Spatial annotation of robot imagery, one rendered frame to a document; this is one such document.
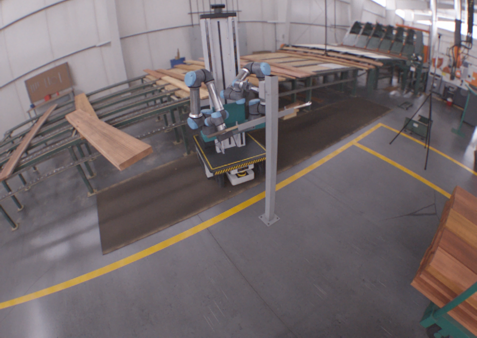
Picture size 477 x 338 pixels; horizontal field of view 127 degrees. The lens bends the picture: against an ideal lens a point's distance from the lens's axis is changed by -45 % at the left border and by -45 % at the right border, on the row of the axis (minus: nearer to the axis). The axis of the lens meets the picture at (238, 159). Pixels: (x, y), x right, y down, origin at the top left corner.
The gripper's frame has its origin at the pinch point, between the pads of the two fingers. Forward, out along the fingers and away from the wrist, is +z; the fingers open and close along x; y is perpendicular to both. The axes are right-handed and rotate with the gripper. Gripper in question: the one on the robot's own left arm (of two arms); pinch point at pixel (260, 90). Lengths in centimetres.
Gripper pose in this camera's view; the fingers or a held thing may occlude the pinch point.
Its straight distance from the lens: 149.3
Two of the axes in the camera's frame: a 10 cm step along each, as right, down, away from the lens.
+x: 7.9, 0.2, 6.2
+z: 5.5, 4.3, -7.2
